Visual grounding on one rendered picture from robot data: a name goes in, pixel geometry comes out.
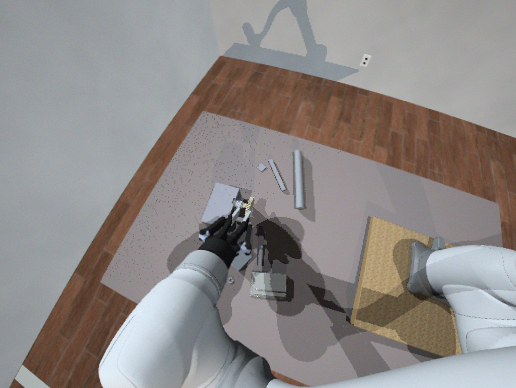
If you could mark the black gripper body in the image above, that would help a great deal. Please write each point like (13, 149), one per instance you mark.
(227, 252)

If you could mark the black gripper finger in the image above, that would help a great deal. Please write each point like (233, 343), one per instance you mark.
(222, 222)
(244, 226)

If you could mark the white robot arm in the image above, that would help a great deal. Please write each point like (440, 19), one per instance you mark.
(175, 333)

